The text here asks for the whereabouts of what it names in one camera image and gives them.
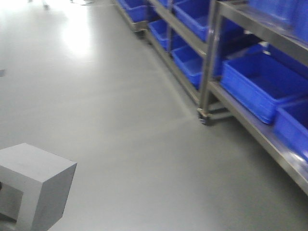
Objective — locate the gray hollow cube base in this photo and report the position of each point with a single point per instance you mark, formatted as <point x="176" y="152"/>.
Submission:
<point x="34" y="188"/>

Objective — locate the blue bin near right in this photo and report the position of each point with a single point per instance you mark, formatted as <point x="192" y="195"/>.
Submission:
<point x="262" y="84"/>

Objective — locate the blue bin lower shelf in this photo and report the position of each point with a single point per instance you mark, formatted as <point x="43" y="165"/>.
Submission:
<point x="190" y="63"/>

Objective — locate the steel shelving rack row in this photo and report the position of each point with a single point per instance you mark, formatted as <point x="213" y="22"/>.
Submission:
<point x="222" y="30"/>

